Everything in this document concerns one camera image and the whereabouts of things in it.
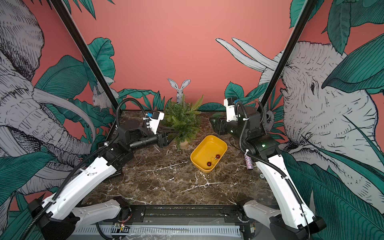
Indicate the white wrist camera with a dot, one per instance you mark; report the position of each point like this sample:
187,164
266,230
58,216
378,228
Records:
229,103
152,121

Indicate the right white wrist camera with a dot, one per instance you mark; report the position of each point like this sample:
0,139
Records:
229,103

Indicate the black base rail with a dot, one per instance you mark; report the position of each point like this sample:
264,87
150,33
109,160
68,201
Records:
137,213

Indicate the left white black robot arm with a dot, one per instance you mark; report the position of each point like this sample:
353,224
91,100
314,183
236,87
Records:
58,216

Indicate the white slotted cable duct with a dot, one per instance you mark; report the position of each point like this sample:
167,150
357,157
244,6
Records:
138,230

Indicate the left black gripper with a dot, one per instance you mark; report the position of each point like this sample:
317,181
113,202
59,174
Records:
162,139

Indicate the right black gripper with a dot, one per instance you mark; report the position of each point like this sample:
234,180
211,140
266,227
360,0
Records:
222,125

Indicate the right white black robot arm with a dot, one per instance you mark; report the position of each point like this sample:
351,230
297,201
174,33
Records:
293,220

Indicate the glittery purple cylinder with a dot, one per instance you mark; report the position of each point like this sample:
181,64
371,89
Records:
249,163

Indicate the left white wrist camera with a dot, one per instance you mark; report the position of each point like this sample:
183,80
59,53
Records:
152,121

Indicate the yellow plastic tray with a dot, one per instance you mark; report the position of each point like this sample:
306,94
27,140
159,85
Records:
206,151

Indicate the small artificial christmas tree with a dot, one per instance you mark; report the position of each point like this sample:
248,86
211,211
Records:
184,118

